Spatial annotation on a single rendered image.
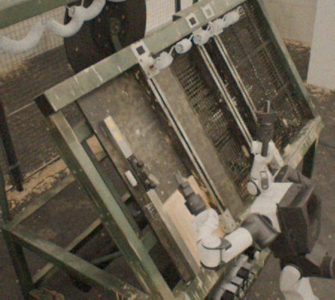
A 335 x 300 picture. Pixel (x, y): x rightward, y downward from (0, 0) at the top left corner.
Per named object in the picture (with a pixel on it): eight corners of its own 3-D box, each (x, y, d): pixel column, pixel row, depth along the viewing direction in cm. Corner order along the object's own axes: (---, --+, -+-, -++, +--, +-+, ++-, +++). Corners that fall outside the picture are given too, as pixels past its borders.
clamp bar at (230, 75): (271, 170, 310) (300, 164, 294) (189, 15, 287) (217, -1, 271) (276, 163, 317) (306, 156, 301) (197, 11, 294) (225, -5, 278)
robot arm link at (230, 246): (218, 277, 184) (251, 253, 198) (218, 251, 180) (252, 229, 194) (198, 265, 192) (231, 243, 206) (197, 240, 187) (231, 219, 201)
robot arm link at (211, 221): (196, 215, 217) (194, 230, 204) (210, 205, 214) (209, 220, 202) (204, 224, 218) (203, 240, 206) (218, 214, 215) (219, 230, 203)
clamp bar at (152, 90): (221, 235, 261) (254, 232, 244) (118, 54, 238) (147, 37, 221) (229, 224, 268) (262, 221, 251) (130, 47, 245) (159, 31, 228)
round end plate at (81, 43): (81, 108, 279) (60, -23, 236) (74, 105, 282) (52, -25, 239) (155, 62, 334) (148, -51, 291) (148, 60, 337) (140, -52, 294)
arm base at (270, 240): (271, 246, 210) (284, 231, 205) (256, 256, 201) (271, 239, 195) (248, 223, 217) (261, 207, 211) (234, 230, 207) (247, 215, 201)
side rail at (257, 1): (303, 121, 370) (315, 118, 362) (243, 0, 349) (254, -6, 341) (306, 117, 375) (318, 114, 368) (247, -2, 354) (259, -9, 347)
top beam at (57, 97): (44, 118, 199) (55, 112, 192) (32, 99, 197) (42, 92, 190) (253, -6, 350) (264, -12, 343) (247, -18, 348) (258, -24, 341)
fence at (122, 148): (191, 275, 238) (196, 275, 235) (99, 121, 219) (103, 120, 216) (195, 269, 241) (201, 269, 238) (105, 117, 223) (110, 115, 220)
